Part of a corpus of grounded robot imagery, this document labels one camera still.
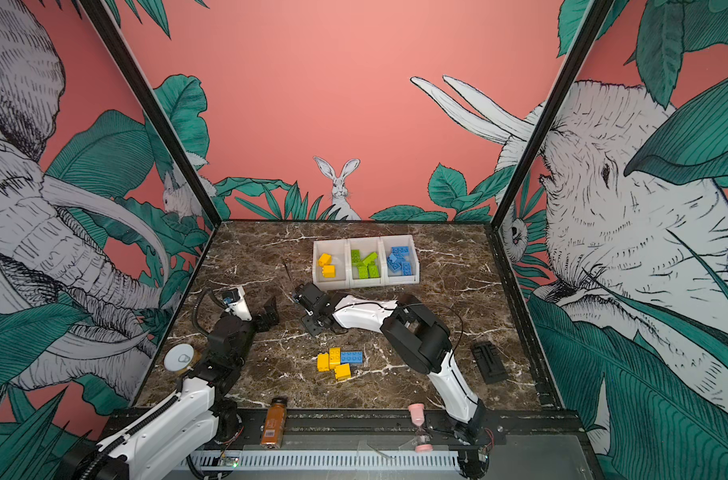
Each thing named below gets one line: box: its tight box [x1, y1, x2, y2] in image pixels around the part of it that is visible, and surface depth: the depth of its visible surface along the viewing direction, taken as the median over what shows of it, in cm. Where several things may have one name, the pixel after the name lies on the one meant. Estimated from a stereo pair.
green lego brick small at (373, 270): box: [367, 261, 379, 278], surface depth 106 cm
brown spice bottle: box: [260, 397, 288, 449], surface depth 73 cm
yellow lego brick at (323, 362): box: [317, 352, 330, 372], surface depth 85 cm
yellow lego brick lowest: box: [334, 363, 351, 381], surface depth 84 cm
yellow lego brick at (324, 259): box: [317, 253, 333, 267], surface depth 108 cm
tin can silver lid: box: [163, 344, 195, 372], surface depth 81 cm
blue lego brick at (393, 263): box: [387, 254, 401, 273], surface depth 106 cm
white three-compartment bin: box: [312, 235, 420, 291], surface depth 106 cm
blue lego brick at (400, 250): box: [391, 246, 409, 257], surface depth 113 cm
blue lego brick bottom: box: [341, 351, 363, 364], surface depth 86 cm
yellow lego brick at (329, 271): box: [322, 265, 337, 278], surface depth 106 cm
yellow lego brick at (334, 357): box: [329, 347, 341, 370], surface depth 86 cm
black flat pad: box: [472, 340, 509, 384], surface depth 85 cm
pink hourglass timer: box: [408, 403, 434, 453], surface depth 74 cm
